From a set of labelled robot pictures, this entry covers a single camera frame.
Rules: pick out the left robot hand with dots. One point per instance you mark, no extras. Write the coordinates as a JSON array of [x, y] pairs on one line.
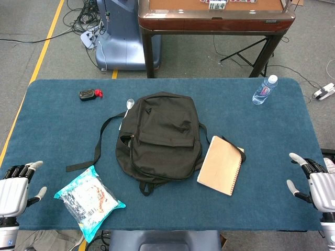
[[13, 193]]

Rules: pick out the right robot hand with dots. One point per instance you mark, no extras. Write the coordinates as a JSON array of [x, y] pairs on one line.
[[323, 188]]

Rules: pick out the black backpack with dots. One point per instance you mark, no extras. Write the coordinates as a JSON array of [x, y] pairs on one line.
[[162, 130]]

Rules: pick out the teal white snack bag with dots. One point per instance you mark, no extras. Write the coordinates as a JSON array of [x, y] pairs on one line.
[[86, 201]]

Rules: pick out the white pink fabric item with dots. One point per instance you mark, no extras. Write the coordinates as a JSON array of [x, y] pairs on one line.
[[330, 163]]

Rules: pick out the blue felt table cover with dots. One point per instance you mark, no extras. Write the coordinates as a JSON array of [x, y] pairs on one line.
[[52, 125]]

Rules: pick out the white power strip black plug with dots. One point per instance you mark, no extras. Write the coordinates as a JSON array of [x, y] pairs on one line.
[[325, 91]]

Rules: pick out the brown spiral notebook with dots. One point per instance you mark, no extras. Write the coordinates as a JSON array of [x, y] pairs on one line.
[[220, 167]]

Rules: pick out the clear water bottle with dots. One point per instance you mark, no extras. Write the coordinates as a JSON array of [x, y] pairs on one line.
[[263, 91]]

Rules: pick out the small black device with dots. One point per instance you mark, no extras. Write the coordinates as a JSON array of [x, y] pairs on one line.
[[87, 95]]

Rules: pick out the small red object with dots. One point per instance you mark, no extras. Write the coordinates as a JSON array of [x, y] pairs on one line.
[[98, 93]]

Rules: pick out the blue grey robot torso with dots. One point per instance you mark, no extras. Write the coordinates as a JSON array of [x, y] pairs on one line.
[[165, 240]]

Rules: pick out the white power strip with plugs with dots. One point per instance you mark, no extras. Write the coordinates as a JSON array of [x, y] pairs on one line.
[[86, 38]]

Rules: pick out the blue grey machine base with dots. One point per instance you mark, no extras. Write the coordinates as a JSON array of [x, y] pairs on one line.
[[123, 47]]

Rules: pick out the cardboard box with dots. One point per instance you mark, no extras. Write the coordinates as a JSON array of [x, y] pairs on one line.
[[298, 2]]

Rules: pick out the brown mahjong table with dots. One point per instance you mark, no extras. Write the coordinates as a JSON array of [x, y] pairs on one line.
[[209, 24]]

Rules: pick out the green print mahjong tiles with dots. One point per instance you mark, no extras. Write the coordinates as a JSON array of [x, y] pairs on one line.
[[217, 5]]

